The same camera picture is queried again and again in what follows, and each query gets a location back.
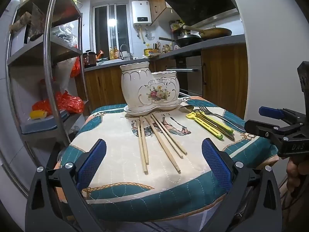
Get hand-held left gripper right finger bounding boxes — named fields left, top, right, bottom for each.
left=201, top=138, right=283, bottom=232

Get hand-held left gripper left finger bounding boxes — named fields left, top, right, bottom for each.
left=25, top=139, right=107, bottom=232

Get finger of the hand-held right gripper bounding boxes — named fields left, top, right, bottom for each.
left=244, top=119, right=290, bottom=145
left=259, top=106, right=305, bottom=126

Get yellow-green handled utensil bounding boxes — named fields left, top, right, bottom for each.
left=186, top=112, right=224, bottom=141
left=194, top=111, right=234, bottom=134

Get metal fork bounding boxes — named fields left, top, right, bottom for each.
left=198, top=106, right=246, bottom=132

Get metal spoon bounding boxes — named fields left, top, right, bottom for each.
left=179, top=105, right=235, bottom=140

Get white floral ceramic utensil holder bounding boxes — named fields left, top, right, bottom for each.
left=120, top=61, right=180, bottom=112

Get person's right hand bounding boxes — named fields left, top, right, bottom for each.
left=287, top=158, right=309, bottom=200

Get printed teal-bordered tablecloth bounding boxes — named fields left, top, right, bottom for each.
left=54, top=96, right=278, bottom=223

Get wooden cabinet beside oven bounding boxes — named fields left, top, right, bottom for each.
left=201, top=44, right=249, bottom=120

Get large red plastic bag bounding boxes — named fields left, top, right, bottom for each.
left=32, top=90, right=85, bottom=114

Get white ceramic saucer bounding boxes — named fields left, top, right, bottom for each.
left=124, top=98, right=181, bottom=116

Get yellow object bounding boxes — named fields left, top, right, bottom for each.
left=29, top=110, right=47, bottom=120

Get built-in steel oven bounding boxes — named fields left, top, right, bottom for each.
left=175, top=55, right=204, bottom=96

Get white plastic bag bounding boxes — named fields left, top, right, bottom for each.
left=55, top=57, right=80, bottom=91

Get small red plastic bag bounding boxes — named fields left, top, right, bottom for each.
left=70, top=57, right=81, bottom=78

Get brown wok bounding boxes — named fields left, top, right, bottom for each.
left=183, top=25, right=233, bottom=39

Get cooking oil bottle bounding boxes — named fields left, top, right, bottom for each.
left=109, top=46, right=120, bottom=60

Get black wok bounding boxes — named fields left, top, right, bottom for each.
left=158, top=34, right=204, bottom=49

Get kitchen faucet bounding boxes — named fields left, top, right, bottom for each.
left=120, top=44, right=134, bottom=61

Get metal shelf rack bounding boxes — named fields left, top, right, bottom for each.
left=4, top=0, right=90, bottom=199

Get seasoning rack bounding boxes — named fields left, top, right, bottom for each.
left=170, top=19, right=187, bottom=33

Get clear crumpled plastic bag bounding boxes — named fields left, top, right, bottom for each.
left=51, top=24, right=79, bottom=47

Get kitchen window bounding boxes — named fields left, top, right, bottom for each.
left=92, top=3, right=131, bottom=55

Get black range hood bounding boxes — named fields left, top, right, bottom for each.
left=164, top=0, right=240, bottom=27

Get white water heater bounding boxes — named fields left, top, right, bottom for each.
left=132, top=1, right=152, bottom=26

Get wooden upper cabinets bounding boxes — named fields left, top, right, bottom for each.
left=147, top=0, right=180, bottom=25

